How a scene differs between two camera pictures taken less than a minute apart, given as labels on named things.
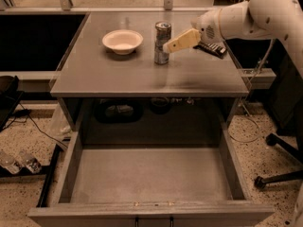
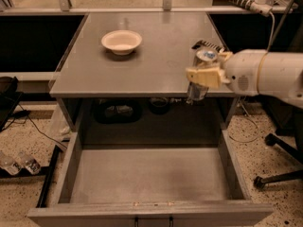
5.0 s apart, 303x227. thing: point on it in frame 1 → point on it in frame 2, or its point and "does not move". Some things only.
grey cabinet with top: (112, 92) does not move
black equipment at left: (9, 97) does not move
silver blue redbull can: (163, 34) → (204, 58)
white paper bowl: (122, 42) does not move
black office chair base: (273, 139) does not move
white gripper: (206, 29) → (242, 70)
